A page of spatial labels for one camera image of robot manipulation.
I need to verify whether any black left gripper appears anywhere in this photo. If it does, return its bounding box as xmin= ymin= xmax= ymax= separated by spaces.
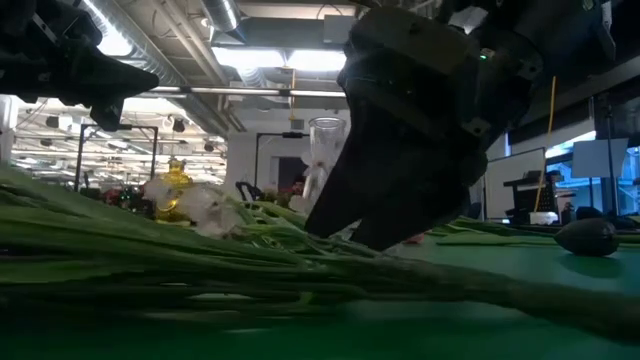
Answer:
xmin=0 ymin=0 xmax=160 ymax=132

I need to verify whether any whiteboard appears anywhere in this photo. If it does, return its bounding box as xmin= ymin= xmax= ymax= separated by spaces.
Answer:
xmin=483 ymin=146 xmax=547 ymax=222

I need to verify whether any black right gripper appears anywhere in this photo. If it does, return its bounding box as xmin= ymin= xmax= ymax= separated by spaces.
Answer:
xmin=304 ymin=7 xmax=544 ymax=251

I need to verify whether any purple flower bunch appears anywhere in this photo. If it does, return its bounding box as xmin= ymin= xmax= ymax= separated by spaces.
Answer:
xmin=432 ymin=215 xmax=640 ymax=259
xmin=0 ymin=167 xmax=640 ymax=346

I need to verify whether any white tub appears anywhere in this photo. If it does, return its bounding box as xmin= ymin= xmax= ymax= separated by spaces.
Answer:
xmin=528 ymin=210 xmax=560 ymax=226

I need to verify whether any clear glass vase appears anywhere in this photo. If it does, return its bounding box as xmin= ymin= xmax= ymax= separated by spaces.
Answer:
xmin=307 ymin=116 xmax=348 ymax=201

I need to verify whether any ceiling light tube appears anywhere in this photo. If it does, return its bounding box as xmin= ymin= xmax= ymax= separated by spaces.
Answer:
xmin=149 ymin=86 xmax=347 ymax=99

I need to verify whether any yellow hanging cable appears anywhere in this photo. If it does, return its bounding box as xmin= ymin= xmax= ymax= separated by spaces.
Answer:
xmin=533 ymin=74 xmax=557 ymax=214

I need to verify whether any white monitor panel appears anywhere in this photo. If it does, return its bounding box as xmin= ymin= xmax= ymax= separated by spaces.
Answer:
xmin=571 ymin=138 xmax=630 ymax=180

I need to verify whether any black equipment cart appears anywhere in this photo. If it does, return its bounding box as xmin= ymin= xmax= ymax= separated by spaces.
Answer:
xmin=503 ymin=169 xmax=566 ymax=226

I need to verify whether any yellow glass vase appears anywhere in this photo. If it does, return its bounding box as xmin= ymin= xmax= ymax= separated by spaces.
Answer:
xmin=154 ymin=157 xmax=195 ymax=225

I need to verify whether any black metal gantry frame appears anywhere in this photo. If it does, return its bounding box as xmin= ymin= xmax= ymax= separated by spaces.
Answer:
xmin=253 ymin=131 xmax=312 ymax=190
xmin=73 ymin=123 xmax=160 ymax=194

